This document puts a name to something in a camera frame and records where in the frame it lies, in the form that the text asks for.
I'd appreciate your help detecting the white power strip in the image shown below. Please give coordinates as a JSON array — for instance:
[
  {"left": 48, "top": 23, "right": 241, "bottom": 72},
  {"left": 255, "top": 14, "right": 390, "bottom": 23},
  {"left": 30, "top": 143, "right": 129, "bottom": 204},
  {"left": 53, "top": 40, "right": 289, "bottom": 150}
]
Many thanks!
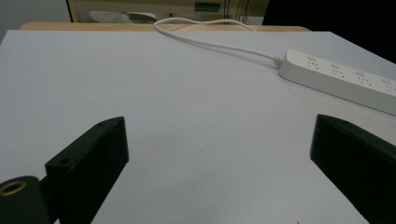
[{"left": 277, "top": 49, "right": 396, "bottom": 117}]

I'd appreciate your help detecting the white power strip cable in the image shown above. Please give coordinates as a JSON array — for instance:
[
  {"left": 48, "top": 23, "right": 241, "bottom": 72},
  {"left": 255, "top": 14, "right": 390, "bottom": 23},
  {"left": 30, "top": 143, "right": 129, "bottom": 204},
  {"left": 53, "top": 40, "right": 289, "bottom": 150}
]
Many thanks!
[{"left": 152, "top": 17, "right": 286, "bottom": 66}]

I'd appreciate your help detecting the beige cabinet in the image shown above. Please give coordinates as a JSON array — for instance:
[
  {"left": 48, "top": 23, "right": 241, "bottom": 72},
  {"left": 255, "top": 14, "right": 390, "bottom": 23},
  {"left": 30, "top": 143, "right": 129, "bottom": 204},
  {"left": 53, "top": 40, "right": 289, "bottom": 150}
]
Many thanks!
[{"left": 65, "top": 0, "right": 271, "bottom": 23}]

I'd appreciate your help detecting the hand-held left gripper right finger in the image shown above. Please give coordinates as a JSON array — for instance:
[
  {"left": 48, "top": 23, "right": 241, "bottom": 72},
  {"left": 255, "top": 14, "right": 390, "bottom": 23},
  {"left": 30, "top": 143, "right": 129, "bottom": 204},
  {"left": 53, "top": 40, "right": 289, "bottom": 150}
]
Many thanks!
[{"left": 309, "top": 113, "right": 396, "bottom": 224}]

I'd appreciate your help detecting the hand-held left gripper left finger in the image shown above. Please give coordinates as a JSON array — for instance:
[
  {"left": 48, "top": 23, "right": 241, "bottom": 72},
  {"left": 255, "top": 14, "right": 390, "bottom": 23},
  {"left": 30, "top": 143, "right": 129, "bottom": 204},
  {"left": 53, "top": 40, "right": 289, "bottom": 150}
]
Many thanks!
[{"left": 45, "top": 116, "right": 130, "bottom": 224}]

